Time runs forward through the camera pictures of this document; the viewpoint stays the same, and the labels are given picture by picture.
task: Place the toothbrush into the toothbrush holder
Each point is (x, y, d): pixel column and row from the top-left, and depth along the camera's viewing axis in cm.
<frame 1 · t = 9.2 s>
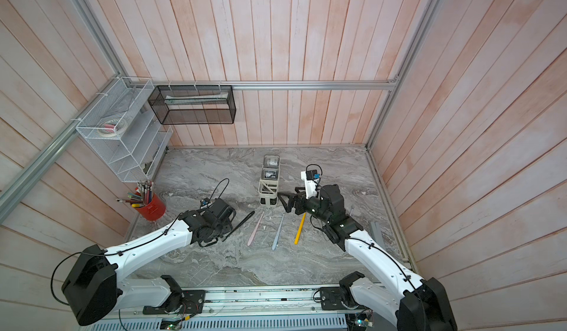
left hand: (223, 229, 85), fingers open
right hand: (286, 191, 77), fingers open
black toothbrush: (243, 221, 94), on the table
pink toothbrush: (252, 235, 90), on the table
yellow toothbrush: (297, 235, 90), on the table
red pen cup: (153, 210, 90), point 7 cm above the table
pens in red cup: (142, 196, 86), point 15 cm above the table

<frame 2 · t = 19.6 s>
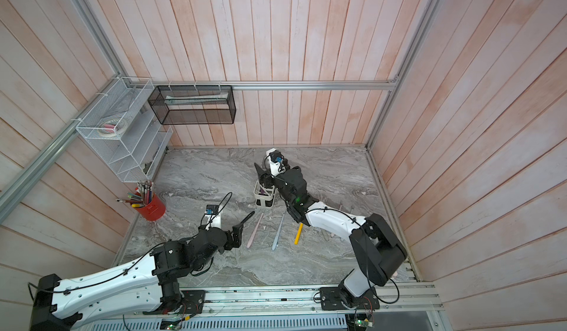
left hand: (230, 228, 76), fingers open
right hand: (262, 159, 80), fingers open
the named things where they were.

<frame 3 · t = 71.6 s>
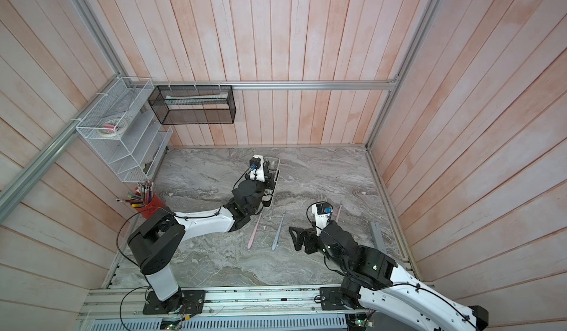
left hand: (269, 164, 83), fingers closed
right hand: (299, 226, 71), fingers open
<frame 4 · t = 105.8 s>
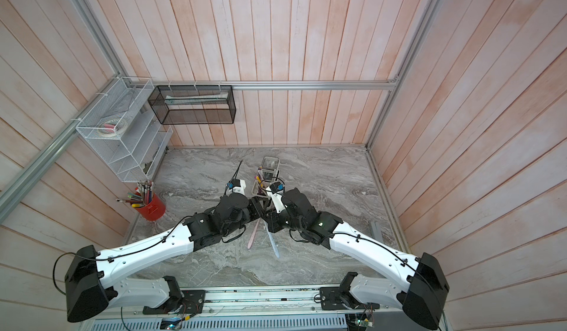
left hand: (265, 206, 75), fingers open
right hand: (261, 214, 74), fingers closed
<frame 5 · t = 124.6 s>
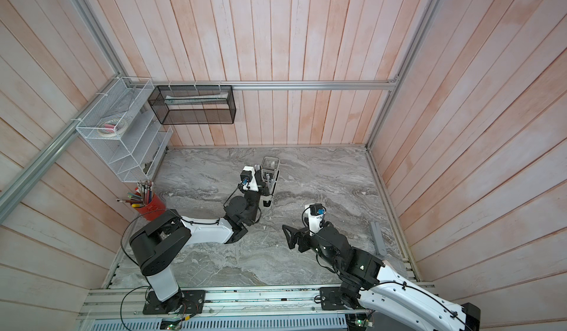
left hand: (260, 169, 81), fingers closed
right hand: (293, 222, 73), fingers open
